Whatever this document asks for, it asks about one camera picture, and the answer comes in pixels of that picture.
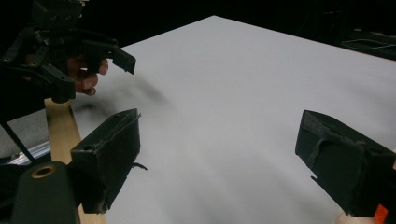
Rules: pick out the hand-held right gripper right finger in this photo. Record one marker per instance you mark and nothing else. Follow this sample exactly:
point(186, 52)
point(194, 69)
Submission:
point(348, 174)

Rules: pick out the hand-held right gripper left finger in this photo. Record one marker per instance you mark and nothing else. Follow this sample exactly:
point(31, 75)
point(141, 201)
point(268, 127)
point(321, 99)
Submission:
point(109, 155)

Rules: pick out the white table cover sheet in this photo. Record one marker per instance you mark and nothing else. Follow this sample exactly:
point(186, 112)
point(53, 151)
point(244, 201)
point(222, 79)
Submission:
point(233, 93)

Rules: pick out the metal floor rail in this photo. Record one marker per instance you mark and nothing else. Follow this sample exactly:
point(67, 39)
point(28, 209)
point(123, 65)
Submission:
point(31, 152)

